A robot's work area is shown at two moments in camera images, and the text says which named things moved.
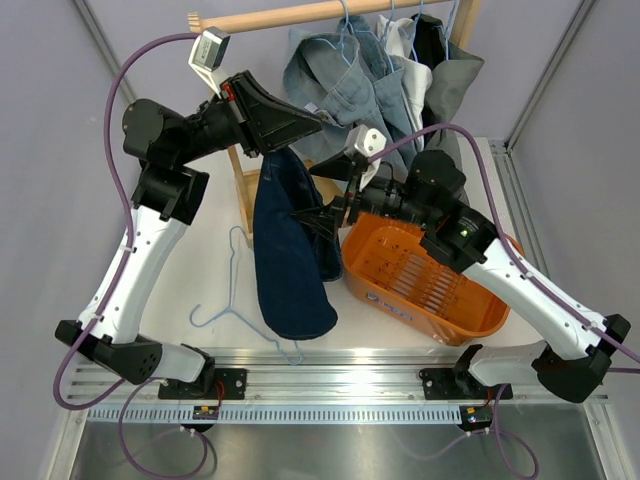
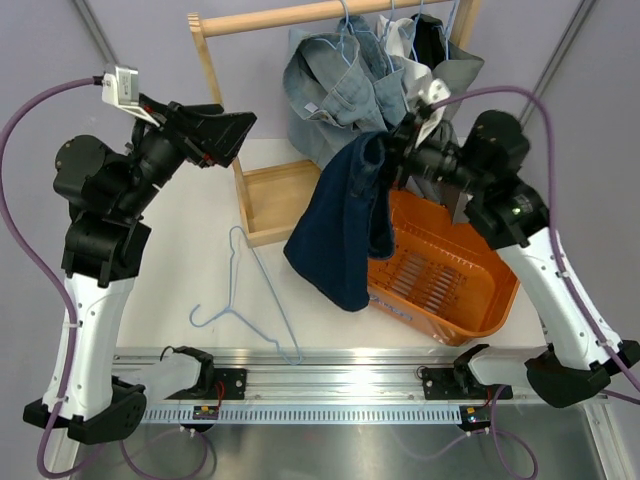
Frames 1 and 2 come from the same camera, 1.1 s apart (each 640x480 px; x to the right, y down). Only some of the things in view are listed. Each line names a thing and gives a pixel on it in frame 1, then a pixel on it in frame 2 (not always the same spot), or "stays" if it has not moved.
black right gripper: [324, 219] to [402, 145]
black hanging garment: [428, 39] stays
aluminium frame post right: [583, 12] stays
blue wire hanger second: [358, 31] stays
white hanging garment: [417, 72] stays
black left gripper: [260, 121] to [203, 133]
